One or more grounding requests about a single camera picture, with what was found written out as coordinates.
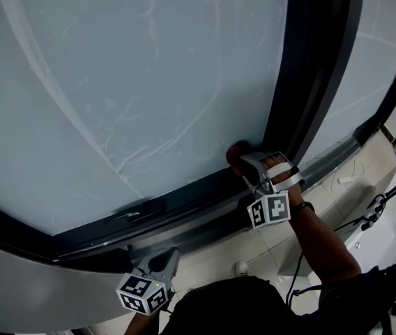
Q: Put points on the brown cloth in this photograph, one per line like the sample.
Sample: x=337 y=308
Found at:
x=236 y=150

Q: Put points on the person's right forearm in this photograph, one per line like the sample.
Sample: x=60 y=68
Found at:
x=323 y=243

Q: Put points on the wide frosted glass wall panel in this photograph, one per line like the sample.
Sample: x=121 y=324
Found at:
x=369 y=65

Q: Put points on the white power adapter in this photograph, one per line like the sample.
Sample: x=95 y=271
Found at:
x=345 y=179

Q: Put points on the white shoe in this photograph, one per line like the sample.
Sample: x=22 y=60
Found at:
x=242 y=269

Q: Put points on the person's black shirt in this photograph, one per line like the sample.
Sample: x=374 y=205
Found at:
x=226 y=309

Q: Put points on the large frosted window glass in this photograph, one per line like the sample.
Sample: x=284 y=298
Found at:
x=131 y=82

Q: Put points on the person's right hand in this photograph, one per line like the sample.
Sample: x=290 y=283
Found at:
x=274 y=161

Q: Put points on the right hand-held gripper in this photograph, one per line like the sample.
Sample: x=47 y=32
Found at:
x=271 y=209

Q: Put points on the black wristband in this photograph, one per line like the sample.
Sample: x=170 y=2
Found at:
x=306 y=207

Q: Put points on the person's left forearm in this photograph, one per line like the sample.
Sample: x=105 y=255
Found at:
x=140 y=325

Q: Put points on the black framed frosted window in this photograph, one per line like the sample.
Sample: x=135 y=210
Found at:
x=309 y=65

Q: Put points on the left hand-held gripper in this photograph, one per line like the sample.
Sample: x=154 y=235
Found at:
x=142 y=295

